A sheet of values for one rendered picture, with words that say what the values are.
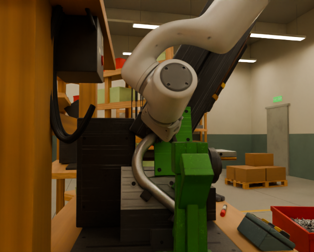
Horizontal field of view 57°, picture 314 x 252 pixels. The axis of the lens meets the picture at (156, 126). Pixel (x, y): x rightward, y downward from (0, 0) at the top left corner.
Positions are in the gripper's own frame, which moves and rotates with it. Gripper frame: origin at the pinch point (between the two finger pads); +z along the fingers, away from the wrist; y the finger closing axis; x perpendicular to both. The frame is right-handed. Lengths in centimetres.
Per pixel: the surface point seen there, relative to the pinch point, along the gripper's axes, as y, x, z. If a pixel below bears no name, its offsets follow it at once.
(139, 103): 82, -103, 259
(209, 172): -16.3, 7.8, -27.2
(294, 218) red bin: -55, -22, 28
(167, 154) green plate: -6.2, 1.3, 3.0
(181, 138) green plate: -6.0, -5.0, 2.6
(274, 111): -105, -576, 725
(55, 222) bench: 7, 38, 33
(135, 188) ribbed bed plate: -6.5, 14.1, 6.1
